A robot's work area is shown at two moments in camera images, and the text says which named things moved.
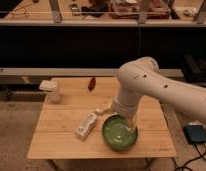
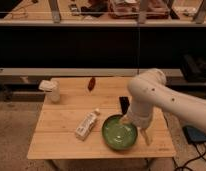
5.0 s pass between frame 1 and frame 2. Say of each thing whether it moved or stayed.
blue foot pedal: stayed
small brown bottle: stayed
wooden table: stayed
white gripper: moved
